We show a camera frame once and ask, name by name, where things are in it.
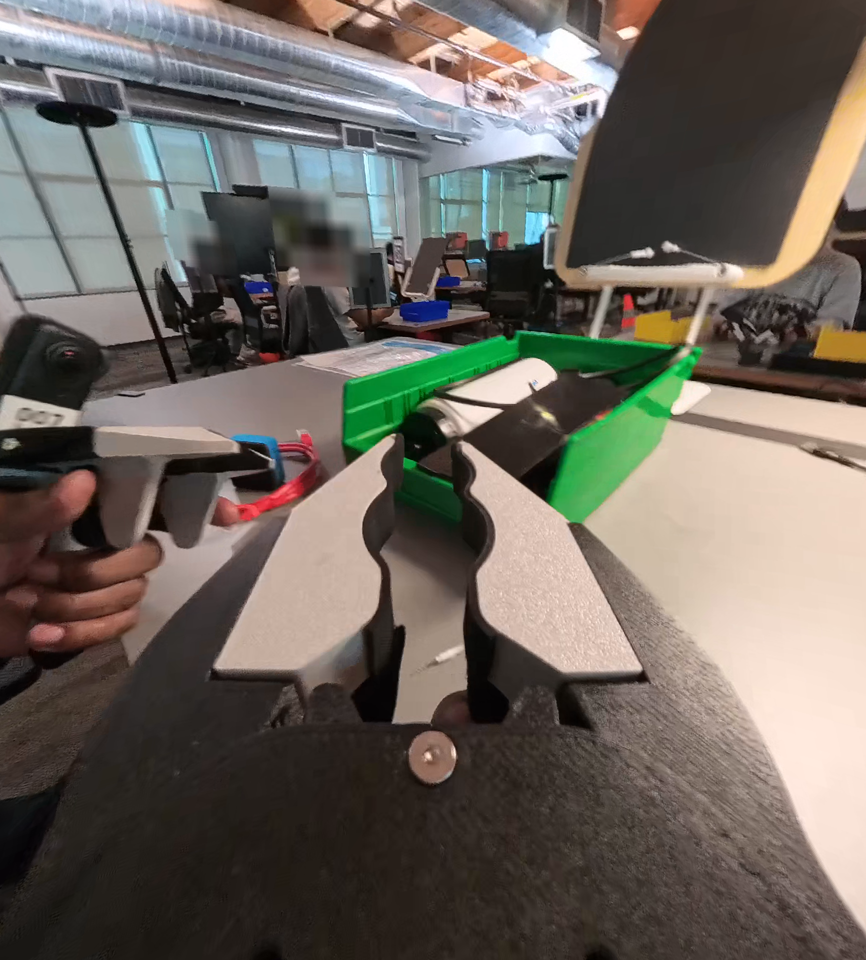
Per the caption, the black floor lamp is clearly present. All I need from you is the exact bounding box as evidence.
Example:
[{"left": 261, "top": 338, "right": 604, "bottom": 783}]
[
  {"left": 35, "top": 101, "right": 179, "bottom": 385},
  {"left": 536, "top": 172, "right": 571, "bottom": 228}
]

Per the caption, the red ethernet cable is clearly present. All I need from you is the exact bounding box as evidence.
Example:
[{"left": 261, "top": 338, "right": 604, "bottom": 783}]
[{"left": 234, "top": 429, "right": 323, "bottom": 522}]

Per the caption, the green plastic bin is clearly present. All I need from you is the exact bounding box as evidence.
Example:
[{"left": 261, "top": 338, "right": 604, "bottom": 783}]
[{"left": 341, "top": 330, "right": 703, "bottom": 524}]

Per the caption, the yellow plastic bin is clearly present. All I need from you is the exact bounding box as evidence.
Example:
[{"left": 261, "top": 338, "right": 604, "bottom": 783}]
[{"left": 811, "top": 325, "right": 866, "bottom": 366}]

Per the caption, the large silver ventilation duct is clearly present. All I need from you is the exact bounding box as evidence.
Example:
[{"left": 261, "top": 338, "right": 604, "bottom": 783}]
[{"left": 0, "top": 0, "right": 473, "bottom": 145}]

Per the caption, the white plastic stick tool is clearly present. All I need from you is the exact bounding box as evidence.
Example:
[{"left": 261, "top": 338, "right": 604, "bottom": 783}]
[{"left": 410, "top": 645, "right": 466, "bottom": 676}]

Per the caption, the person's left hand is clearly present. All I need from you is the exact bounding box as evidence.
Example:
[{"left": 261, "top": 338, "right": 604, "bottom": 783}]
[{"left": 0, "top": 468, "right": 244, "bottom": 663}]

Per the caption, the office chair with grey jacket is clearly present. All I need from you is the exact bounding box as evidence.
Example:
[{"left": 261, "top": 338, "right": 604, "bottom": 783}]
[{"left": 281, "top": 285, "right": 353, "bottom": 359}]

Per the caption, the blue black whiteboard eraser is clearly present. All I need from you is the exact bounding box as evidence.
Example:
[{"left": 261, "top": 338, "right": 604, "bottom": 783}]
[{"left": 232, "top": 435, "right": 286, "bottom": 492}]

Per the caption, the black board on easel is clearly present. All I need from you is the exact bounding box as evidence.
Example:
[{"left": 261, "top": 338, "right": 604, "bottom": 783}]
[{"left": 555, "top": 0, "right": 866, "bottom": 291}]

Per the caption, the clear sleeve with papers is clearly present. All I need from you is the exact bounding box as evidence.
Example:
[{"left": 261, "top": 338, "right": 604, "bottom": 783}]
[{"left": 298, "top": 337, "right": 462, "bottom": 378}]

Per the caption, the large black monitor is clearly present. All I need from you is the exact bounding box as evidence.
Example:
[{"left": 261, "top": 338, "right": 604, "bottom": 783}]
[{"left": 202, "top": 191, "right": 278, "bottom": 280}]

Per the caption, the tilted black board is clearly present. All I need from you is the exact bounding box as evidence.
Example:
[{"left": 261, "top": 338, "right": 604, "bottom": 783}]
[{"left": 401, "top": 237, "right": 451, "bottom": 299}]

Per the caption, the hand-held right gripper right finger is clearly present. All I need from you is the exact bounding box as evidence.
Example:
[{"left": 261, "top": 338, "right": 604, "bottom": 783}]
[{"left": 450, "top": 442, "right": 644, "bottom": 711}]

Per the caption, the slim duct with grilles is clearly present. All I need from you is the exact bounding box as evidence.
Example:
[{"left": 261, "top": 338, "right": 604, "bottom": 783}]
[{"left": 0, "top": 66, "right": 436, "bottom": 164}]

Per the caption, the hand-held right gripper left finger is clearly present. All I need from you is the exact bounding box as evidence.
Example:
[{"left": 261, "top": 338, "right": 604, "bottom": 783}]
[{"left": 211, "top": 433, "right": 407, "bottom": 702}]

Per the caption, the yellow box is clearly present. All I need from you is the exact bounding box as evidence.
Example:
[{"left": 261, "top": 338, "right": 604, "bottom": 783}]
[{"left": 632, "top": 310, "right": 706, "bottom": 347}]

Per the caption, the thin black cable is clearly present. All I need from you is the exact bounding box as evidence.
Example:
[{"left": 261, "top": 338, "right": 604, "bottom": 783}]
[{"left": 433, "top": 347, "right": 687, "bottom": 411}]

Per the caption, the wooden desk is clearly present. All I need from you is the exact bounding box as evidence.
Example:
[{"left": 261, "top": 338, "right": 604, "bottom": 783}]
[{"left": 379, "top": 307, "right": 492, "bottom": 344}]

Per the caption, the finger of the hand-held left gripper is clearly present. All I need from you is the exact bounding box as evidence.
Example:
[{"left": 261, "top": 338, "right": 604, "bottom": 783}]
[
  {"left": 92, "top": 426, "right": 244, "bottom": 550},
  {"left": 157, "top": 442, "right": 279, "bottom": 550}
]

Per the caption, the white bottle black cap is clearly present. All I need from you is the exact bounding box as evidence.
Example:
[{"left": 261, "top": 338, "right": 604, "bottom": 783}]
[{"left": 410, "top": 358, "right": 559, "bottom": 453}]

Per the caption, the black flat sheet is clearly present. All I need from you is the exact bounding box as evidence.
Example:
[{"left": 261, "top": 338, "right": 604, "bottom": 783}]
[{"left": 418, "top": 371, "right": 631, "bottom": 483}]

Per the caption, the small monitor on stand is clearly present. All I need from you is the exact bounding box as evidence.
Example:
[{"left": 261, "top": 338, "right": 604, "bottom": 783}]
[{"left": 360, "top": 249, "right": 394, "bottom": 310}]

